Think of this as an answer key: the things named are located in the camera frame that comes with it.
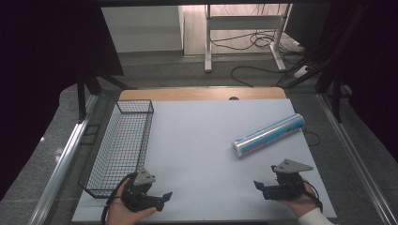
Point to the white cabinet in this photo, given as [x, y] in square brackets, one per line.
[144, 29]

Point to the aluminium rail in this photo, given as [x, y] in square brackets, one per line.
[62, 159]
[353, 156]

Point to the black curtain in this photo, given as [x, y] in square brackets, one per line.
[37, 62]
[372, 62]

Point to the black metal stand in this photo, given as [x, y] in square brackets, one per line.
[82, 97]
[336, 93]

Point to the white table mat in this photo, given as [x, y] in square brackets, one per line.
[200, 146]

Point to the white desk frame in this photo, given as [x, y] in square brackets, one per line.
[244, 22]

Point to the cling film roll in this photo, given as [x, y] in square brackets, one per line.
[269, 135]

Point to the person's right hand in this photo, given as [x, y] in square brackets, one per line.
[300, 204]

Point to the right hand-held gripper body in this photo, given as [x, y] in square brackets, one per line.
[286, 184]

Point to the person's left hand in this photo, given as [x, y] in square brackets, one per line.
[120, 215]

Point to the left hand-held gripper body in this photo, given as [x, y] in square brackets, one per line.
[137, 195]

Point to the wooden table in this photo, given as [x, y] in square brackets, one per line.
[200, 93]

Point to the white power strip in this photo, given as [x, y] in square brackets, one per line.
[302, 71]

